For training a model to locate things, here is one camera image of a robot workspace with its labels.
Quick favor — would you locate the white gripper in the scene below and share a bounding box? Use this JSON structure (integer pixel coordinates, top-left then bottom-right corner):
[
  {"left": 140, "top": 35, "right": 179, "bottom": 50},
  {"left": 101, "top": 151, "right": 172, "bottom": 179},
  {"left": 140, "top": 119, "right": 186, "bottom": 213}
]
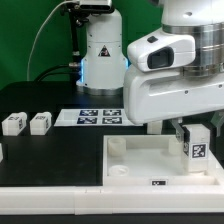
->
[{"left": 123, "top": 65, "right": 224, "bottom": 155}]

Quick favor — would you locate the white square tabletop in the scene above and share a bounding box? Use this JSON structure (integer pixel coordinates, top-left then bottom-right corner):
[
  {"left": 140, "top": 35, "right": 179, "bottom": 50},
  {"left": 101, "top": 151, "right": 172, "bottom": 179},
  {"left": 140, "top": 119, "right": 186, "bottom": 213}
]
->
[{"left": 103, "top": 135, "right": 224, "bottom": 186}]

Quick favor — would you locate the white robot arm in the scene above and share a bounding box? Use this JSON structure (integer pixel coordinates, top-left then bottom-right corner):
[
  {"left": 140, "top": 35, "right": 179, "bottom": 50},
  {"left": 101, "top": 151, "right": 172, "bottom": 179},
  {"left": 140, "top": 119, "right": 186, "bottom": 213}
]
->
[{"left": 83, "top": 0, "right": 224, "bottom": 124}]

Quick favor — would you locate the white base tag plate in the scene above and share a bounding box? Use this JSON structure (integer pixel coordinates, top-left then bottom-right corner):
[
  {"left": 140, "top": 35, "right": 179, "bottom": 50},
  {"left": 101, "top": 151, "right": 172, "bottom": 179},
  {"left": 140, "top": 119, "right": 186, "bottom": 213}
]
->
[{"left": 55, "top": 108, "right": 133, "bottom": 127}]

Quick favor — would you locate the white L-shaped obstacle fence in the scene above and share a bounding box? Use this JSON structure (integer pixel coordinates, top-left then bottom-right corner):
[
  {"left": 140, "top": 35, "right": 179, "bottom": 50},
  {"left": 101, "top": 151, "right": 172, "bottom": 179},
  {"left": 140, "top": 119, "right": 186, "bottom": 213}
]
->
[{"left": 0, "top": 146, "right": 224, "bottom": 216}]

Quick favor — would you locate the white part at left edge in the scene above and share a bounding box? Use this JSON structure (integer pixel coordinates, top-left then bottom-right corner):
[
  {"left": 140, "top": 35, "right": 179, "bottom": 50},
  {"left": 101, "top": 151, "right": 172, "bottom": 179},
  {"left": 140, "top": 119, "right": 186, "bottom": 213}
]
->
[{"left": 0, "top": 143, "right": 3, "bottom": 163}]

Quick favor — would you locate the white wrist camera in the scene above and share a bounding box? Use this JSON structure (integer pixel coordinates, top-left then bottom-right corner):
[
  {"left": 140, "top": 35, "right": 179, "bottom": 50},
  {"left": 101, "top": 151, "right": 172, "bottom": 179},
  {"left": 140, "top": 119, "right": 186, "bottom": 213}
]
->
[{"left": 127, "top": 29, "right": 196, "bottom": 72}]

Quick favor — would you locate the grey camera on mount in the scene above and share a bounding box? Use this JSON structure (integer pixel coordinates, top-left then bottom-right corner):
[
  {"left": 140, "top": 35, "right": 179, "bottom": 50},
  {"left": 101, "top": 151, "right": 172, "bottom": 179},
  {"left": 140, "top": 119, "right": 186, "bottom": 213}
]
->
[{"left": 79, "top": 0, "right": 112, "bottom": 13}]

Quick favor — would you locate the black cable bundle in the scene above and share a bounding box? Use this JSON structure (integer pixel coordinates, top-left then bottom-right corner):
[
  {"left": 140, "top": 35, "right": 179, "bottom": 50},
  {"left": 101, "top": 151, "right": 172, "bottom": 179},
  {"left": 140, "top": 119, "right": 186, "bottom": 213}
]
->
[{"left": 35, "top": 6, "right": 88, "bottom": 83}]

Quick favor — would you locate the white cable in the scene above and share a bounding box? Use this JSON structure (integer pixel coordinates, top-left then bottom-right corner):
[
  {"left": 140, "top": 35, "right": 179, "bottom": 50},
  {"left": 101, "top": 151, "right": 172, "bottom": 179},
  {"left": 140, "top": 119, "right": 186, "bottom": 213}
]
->
[{"left": 27, "top": 0, "right": 81, "bottom": 82}]

